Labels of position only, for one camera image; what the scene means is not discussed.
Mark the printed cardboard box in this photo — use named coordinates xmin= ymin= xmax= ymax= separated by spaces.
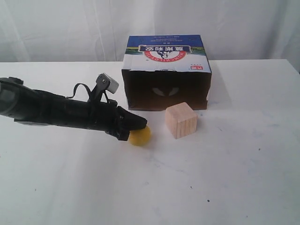
xmin=121 ymin=34 xmax=212 ymax=111

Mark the light wooden cube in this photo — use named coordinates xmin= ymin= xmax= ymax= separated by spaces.
xmin=165 ymin=102 xmax=198 ymax=139

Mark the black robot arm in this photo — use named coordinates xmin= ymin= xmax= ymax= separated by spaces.
xmin=0 ymin=73 xmax=147 ymax=141

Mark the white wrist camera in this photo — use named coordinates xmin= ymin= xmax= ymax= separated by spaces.
xmin=96 ymin=73 xmax=119 ymax=94

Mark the black camera cable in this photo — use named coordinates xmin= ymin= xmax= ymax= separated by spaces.
xmin=67 ymin=82 xmax=94 ymax=104

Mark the yellow tennis ball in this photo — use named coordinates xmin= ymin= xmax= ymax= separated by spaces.
xmin=128 ymin=126 xmax=151 ymax=146

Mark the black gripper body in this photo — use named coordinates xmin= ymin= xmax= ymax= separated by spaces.
xmin=88 ymin=101 xmax=123 ymax=137

